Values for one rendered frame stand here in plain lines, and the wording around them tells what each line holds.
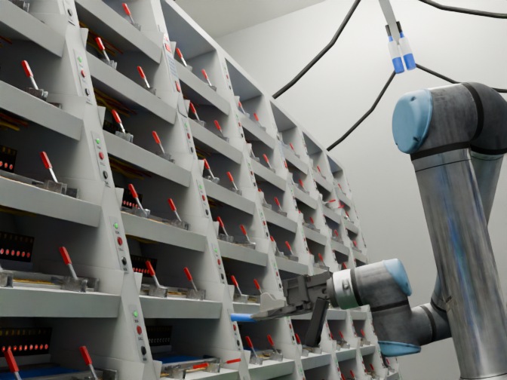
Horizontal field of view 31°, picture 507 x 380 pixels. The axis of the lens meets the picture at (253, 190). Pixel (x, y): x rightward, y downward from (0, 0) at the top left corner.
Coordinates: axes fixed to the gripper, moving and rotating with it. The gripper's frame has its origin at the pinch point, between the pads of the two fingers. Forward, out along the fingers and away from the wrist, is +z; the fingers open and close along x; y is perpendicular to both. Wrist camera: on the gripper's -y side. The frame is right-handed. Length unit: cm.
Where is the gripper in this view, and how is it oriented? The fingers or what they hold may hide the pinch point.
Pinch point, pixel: (256, 319)
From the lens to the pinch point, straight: 219.3
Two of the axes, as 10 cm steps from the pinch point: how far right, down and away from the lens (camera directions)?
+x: -2.7, -1.9, -9.4
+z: -9.4, 2.5, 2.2
